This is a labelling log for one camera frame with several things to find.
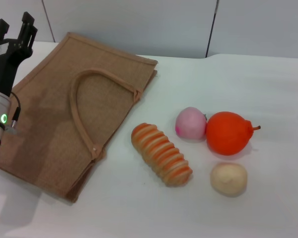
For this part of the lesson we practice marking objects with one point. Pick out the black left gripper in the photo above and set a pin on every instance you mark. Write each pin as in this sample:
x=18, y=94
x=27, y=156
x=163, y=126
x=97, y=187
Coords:
x=2, y=64

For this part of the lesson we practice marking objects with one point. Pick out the brown jute tote bag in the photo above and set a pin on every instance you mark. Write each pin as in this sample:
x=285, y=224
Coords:
x=52, y=99

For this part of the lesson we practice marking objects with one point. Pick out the orange striped long bread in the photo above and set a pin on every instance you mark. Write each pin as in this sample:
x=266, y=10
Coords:
x=161, y=155

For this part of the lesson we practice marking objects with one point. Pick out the beige round egg yolk pastry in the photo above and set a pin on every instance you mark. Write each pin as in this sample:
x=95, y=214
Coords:
x=228, y=179

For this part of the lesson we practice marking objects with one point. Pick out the pink peach toy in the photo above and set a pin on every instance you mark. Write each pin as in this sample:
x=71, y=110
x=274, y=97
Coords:
x=190, y=124

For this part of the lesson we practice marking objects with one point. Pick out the orange pear-shaped fruit toy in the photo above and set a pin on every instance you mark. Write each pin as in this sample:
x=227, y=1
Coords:
x=226, y=134

